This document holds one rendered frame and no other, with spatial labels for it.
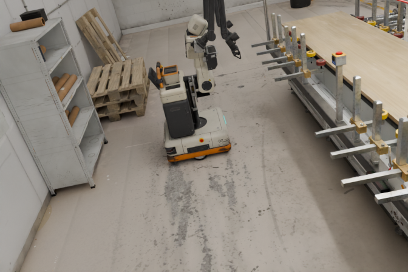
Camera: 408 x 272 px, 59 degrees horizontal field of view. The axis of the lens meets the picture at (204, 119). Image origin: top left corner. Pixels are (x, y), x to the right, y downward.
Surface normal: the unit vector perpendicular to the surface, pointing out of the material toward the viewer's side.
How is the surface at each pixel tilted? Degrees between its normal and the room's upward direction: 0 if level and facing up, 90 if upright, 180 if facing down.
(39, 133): 90
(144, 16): 90
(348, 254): 0
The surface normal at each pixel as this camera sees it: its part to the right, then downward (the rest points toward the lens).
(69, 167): 0.09, 0.46
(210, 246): -0.18, -0.87
